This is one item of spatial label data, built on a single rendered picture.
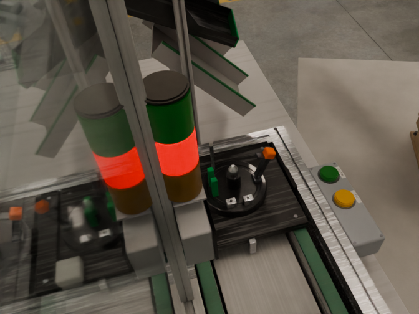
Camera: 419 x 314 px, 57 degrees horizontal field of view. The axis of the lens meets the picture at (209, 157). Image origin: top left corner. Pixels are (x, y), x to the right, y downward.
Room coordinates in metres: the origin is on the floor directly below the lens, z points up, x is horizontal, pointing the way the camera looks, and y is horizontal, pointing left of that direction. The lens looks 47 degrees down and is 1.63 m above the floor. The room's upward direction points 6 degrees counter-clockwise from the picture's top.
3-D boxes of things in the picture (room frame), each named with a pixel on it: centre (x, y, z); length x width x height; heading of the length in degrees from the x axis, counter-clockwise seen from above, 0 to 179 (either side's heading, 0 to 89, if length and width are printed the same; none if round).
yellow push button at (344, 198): (0.46, -0.27, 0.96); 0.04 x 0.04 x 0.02
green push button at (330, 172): (0.53, -0.26, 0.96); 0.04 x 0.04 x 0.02
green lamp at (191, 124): (0.30, 0.04, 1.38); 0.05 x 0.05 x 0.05
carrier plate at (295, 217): (0.50, -0.05, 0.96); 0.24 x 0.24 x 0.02; 10
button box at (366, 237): (0.46, -0.27, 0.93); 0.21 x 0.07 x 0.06; 10
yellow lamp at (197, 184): (0.30, 0.04, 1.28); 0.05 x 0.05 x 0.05
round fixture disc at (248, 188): (0.50, -0.05, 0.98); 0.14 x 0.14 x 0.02
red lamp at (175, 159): (0.30, 0.04, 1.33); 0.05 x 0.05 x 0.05
